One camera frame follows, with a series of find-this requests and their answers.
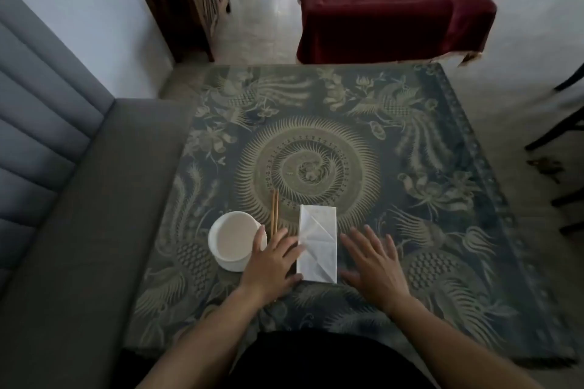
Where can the person's right hand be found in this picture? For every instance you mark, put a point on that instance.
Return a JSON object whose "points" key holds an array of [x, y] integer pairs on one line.
{"points": [[378, 270]]}

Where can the person's left hand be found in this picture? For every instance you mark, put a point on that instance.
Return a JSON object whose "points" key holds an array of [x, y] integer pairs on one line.
{"points": [[269, 268]]}

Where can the white paper napkin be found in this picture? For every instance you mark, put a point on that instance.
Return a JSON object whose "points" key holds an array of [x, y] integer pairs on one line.
{"points": [[318, 238]]}

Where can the person's right forearm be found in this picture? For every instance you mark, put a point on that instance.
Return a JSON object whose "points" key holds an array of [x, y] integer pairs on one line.
{"points": [[456, 347]]}

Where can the person's left forearm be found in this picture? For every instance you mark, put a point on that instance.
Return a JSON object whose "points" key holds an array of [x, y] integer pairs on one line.
{"points": [[210, 343]]}

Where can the person's black shirt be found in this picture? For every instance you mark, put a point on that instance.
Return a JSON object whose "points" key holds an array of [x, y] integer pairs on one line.
{"points": [[328, 366]]}

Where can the white bowl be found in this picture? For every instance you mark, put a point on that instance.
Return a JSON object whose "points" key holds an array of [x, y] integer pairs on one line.
{"points": [[232, 238]]}

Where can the blue phoenix patterned tablecloth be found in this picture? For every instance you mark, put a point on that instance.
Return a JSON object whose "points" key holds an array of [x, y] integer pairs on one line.
{"points": [[365, 151]]}

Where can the small floor debris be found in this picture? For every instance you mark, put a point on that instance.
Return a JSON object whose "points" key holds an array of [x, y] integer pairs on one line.
{"points": [[545, 167]]}

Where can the grey upholstered sofa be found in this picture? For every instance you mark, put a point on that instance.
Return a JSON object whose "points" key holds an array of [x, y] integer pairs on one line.
{"points": [[68, 229]]}

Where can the black chair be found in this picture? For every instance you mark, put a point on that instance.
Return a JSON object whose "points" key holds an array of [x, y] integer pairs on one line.
{"points": [[554, 130], [570, 78]]}

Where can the dark red tablecloth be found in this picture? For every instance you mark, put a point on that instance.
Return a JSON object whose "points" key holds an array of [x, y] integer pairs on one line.
{"points": [[392, 10]]}

